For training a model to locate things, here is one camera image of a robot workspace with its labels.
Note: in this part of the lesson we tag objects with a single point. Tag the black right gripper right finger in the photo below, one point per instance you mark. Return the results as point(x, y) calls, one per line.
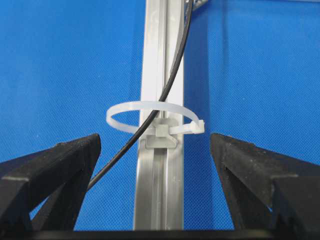
point(265, 189)

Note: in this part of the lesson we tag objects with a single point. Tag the aluminium extrusion frame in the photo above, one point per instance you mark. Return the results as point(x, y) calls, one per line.
point(159, 194)

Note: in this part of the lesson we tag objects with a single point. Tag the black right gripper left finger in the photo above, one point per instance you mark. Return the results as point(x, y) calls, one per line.
point(45, 190)

